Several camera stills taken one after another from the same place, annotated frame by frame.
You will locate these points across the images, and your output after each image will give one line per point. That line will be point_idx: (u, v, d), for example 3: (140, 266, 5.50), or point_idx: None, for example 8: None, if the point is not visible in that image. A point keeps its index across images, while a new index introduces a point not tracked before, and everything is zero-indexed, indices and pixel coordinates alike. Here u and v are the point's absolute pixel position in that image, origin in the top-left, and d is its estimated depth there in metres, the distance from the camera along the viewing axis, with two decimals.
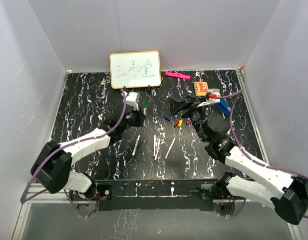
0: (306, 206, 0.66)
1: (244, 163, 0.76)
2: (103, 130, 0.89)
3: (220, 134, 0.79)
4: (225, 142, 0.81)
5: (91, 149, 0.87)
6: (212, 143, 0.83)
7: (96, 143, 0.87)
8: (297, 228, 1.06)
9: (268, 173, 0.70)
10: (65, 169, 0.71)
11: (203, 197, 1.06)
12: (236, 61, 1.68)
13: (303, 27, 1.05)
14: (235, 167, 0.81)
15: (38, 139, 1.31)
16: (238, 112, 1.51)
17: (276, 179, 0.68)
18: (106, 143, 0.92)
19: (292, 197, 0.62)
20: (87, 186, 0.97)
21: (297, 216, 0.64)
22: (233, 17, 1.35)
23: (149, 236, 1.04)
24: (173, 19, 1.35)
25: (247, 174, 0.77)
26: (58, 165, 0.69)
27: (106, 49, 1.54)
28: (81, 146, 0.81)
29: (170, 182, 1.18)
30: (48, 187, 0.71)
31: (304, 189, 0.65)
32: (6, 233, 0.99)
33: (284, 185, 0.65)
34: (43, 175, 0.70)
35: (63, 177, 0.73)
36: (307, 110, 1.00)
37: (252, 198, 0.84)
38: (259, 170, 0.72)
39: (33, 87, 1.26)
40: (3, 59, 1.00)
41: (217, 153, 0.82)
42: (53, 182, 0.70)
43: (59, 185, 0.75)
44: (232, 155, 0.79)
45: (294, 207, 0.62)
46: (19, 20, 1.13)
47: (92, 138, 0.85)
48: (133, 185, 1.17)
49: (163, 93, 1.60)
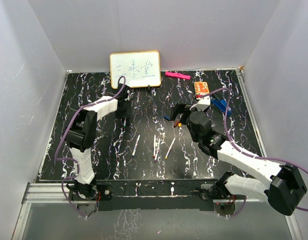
0: (299, 196, 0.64)
1: (235, 155, 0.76)
2: (110, 96, 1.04)
3: (203, 126, 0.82)
4: (217, 138, 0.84)
5: (106, 110, 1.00)
6: (202, 139, 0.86)
7: (109, 106, 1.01)
8: (297, 227, 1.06)
9: (257, 163, 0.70)
10: (94, 125, 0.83)
11: (203, 197, 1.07)
12: (236, 61, 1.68)
13: (303, 27, 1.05)
14: (227, 161, 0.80)
15: (38, 140, 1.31)
16: (238, 112, 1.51)
17: (265, 168, 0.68)
18: (115, 107, 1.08)
19: (281, 184, 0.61)
20: (92, 177, 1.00)
21: (288, 206, 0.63)
22: (233, 17, 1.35)
23: (149, 236, 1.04)
24: (173, 19, 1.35)
25: (239, 167, 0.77)
26: (88, 120, 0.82)
27: (106, 49, 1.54)
28: (99, 106, 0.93)
29: (170, 182, 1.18)
30: (83, 142, 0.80)
31: (293, 178, 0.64)
32: (7, 233, 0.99)
33: (272, 173, 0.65)
34: (74, 134, 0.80)
35: (92, 135, 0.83)
36: (307, 110, 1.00)
37: (250, 195, 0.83)
38: (249, 161, 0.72)
39: (33, 87, 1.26)
40: (3, 60, 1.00)
41: (209, 148, 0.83)
42: (86, 137, 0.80)
43: (90, 143, 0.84)
44: (223, 149, 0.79)
45: (283, 195, 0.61)
46: (19, 20, 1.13)
47: (105, 101, 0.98)
48: (133, 185, 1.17)
49: (163, 93, 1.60)
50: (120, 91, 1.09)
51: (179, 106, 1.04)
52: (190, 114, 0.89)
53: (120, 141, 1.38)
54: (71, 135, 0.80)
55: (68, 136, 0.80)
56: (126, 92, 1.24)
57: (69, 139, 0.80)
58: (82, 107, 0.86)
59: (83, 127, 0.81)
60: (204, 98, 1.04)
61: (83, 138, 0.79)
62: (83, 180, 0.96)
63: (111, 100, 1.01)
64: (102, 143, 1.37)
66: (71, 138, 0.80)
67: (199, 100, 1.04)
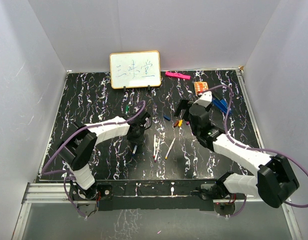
0: (289, 189, 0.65)
1: (228, 146, 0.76)
2: (123, 118, 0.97)
3: (201, 118, 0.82)
4: (215, 131, 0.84)
5: (112, 134, 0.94)
6: (200, 132, 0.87)
7: (118, 129, 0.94)
8: (297, 228, 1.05)
9: (249, 153, 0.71)
10: (90, 147, 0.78)
11: (203, 197, 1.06)
12: (236, 61, 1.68)
13: (302, 27, 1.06)
14: (222, 152, 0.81)
15: (38, 140, 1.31)
16: (238, 112, 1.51)
17: (255, 158, 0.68)
18: (125, 131, 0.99)
19: (267, 173, 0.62)
20: (91, 183, 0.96)
21: (276, 197, 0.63)
22: (233, 17, 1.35)
23: (149, 236, 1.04)
24: (173, 19, 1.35)
25: (232, 158, 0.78)
26: (84, 142, 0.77)
27: (106, 49, 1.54)
28: (104, 129, 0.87)
29: (170, 182, 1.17)
30: (72, 164, 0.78)
31: (283, 169, 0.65)
32: (7, 233, 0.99)
33: (261, 163, 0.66)
34: (67, 151, 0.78)
35: (86, 155, 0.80)
36: (307, 110, 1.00)
37: (247, 193, 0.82)
38: (241, 151, 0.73)
39: (33, 87, 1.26)
40: (3, 60, 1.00)
41: (206, 141, 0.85)
42: (77, 158, 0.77)
43: (82, 164, 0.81)
44: (218, 140, 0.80)
45: (270, 185, 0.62)
46: (18, 19, 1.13)
47: (114, 124, 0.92)
48: (133, 185, 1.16)
49: (163, 93, 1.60)
50: (136, 114, 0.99)
51: (182, 102, 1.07)
52: (190, 107, 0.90)
53: (120, 141, 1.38)
54: (65, 151, 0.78)
55: (62, 152, 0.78)
56: (145, 119, 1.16)
57: (62, 154, 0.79)
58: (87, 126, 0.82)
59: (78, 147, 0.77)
60: (206, 94, 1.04)
61: (74, 159, 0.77)
62: (81, 185, 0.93)
63: (121, 124, 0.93)
64: (102, 143, 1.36)
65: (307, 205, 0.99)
66: (64, 155, 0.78)
67: (201, 95, 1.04)
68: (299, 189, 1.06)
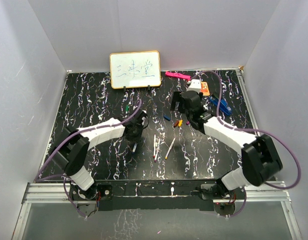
0: (272, 169, 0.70)
1: (218, 127, 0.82)
2: (118, 120, 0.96)
3: (191, 100, 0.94)
4: (206, 115, 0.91)
5: (107, 136, 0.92)
6: (192, 115, 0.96)
7: (112, 132, 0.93)
8: (297, 228, 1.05)
9: (235, 134, 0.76)
10: (83, 152, 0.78)
11: (203, 197, 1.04)
12: (236, 61, 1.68)
13: (302, 27, 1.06)
14: (212, 134, 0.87)
15: (38, 140, 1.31)
16: (238, 112, 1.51)
17: (240, 137, 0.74)
18: (120, 133, 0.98)
19: (250, 150, 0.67)
20: (90, 183, 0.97)
21: (259, 174, 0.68)
22: (233, 17, 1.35)
23: (149, 236, 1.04)
24: (173, 20, 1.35)
25: (221, 139, 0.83)
26: (76, 148, 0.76)
27: (106, 49, 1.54)
28: (98, 133, 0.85)
29: (170, 182, 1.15)
30: (65, 169, 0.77)
31: (267, 149, 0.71)
32: (7, 233, 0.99)
33: (246, 141, 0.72)
34: (60, 156, 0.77)
35: (79, 160, 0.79)
36: (307, 110, 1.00)
37: (240, 183, 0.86)
38: (229, 132, 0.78)
39: (33, 87, 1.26)
40: (3, 60, 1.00)
41: (198, 123, 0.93)
42: (70, 164, 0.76)
43: (76, 169, 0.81)
44: (209, 122, 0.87)
45: (252, 161, 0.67)
46: (19, 19, 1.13)
47: (108, 126, 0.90)
48: (133, 185, 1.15)
49: (163, 93, 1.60)
50: (132, 114, 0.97)
51: (175, 94, 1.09)
52: (184, 93, 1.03)
53: (120, 141, 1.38)
54: (58, 157, 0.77)
55: (56, 157, 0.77)
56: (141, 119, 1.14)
57: (56, 159, 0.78)
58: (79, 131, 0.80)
59: (71, 152, 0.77)
60: None
61: (67, 164, 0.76)
62: (80, 186, 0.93)
63: (116, 126, 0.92)
64: (102, 143, 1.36)
65: (307, 206, 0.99)
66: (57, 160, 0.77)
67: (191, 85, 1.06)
68: (299, 188, 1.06)
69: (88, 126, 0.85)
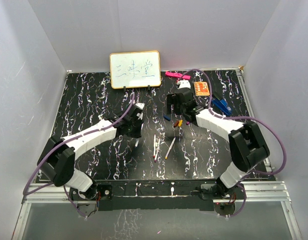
0: (259, 155, 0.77)
1: (209, 118, 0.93)
2: (108, 123, 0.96)
3: (183, 95, 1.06)
4: (199, 107, 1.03)
5: (97, 141, 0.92)
6: (185, 109, 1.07)
7: (102, 136, 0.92)
8: (297, 228, 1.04)
9: (224, 122, 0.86)
10: (69, 163, 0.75)
11: (203, 197, 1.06)
12: (236, 61, 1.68)
13: (302, 27, 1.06)
14: (204, 125, 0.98)
15: (38, 140, 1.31)
16: (238, 112, 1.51)
17: (228, 125, 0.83)
18: (113, 134, 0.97)
19: (237, 136, 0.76)
20: (88, 185, 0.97)
21: (246, 159, 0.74)
22: (233, 17, 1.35)
23: (149, 236, 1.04)
24: (173, 19, 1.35)
25: (212, 129, 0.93)
26: (61, 160, 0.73)
27: (106, 49, 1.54)
28: (85, 140, 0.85)
29: (170, 182, 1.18)
30: (54, 181, 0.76)
31: (254, 136, 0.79)
32: (7, 233, 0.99)
33: (233, 128, 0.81)
34: (48, 167, 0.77)
35: (68, 171, 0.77)
36: (307, 110, 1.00)
37: (235, 178, 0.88)
38: (218, 121, 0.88)
39: (33, 87, 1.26)
40: (3, 59, 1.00)
41: (191, 116, 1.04)
42: (58, 176, 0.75)
43: (66, 179, 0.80)
44: (201, 114, 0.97)
45: (239, 145, 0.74)
46: (19, 20, 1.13)
47: (97, 131, 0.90)
48: (133, 185, 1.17)
49: (163, 93, 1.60)
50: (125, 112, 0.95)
51: (169, 97, 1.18)
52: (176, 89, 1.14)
53: (120, 141, 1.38)
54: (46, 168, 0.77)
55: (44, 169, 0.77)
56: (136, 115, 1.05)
57: (45, 171, 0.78)
58: (65, 141, 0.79)
59: (57, 164, 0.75)
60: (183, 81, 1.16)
61: (54, 177, 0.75)
62: (78, 188, 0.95)
63: (106, 129, 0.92)
64: (102, 143, 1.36)
65: (307, 206, 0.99)
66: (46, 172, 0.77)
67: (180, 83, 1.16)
68: (299, 188, 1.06)
69: (74, 135, 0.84)
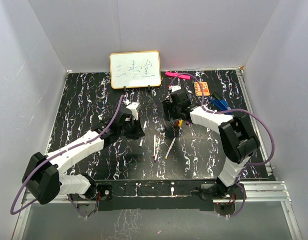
0: (250, 145, 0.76)
1: (201, 114, 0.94)
2: (94, 134, 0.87)
3: (178, 95, 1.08)
4: (193, 105, 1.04)
5: (83, 154, 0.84)
6: (180, 108, 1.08)
7: (89, 148, 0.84)
8: (297, 228, 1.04)
9: (215, 116, 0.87)
10: (55, 180, 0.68)
11: (203, 197, 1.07)
12: (236, 61, 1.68)
13: (302, 27, 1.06)
14: (198, 121, 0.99)
15: (38, 140, 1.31)
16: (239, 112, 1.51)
17: (218, 118, 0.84)
18: (100, 146, 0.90)
19: (227, 127, 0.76)
20: (87, 186, 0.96)
21: (236, 149, 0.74)
22: (233, 17, 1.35)
23: (149, 236, 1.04)
24: (173, 19, 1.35)
25: (205, 125, 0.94)
26: (45, 178, 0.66)
27: (106, 49, 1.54)
28: (70, 155, 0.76)
29: (170, 182, 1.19)
30: (38, 199, 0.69)
31: (244, 128, 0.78)
32: (7, 233, 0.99)
33: (223, 121, 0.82)
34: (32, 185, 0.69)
35: (54, 188, 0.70)
36: (307, 110, 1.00)
37: (231, 174, 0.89)
38: (210, 116, 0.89)
39: (33, 87, 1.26)
40: (2, 59, 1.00)
41: (185, 114, 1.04)
42: (42, 195, 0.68)
43: (52, 196, 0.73)
44: (194, 111, 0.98)
45: (228, 137, 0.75)
46: (19, 20, 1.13)
47: (83, 144, 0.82)
48: (133, 185, 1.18)
49: (163, 93, 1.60)
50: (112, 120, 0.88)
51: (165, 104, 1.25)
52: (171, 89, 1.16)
53: (120, 141, 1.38)
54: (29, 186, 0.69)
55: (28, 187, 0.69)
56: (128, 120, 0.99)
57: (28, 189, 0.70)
58: (48, 159, 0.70)
59: (41, 182, 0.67)
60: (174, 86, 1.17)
61: (39, 195, 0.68)
62: (78, 191, 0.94)
63: (92, 141, 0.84)
64: None
65: (307, 205, 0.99)
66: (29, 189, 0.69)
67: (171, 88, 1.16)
68: (298, 188, 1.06)
69: (57, 150, 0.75)
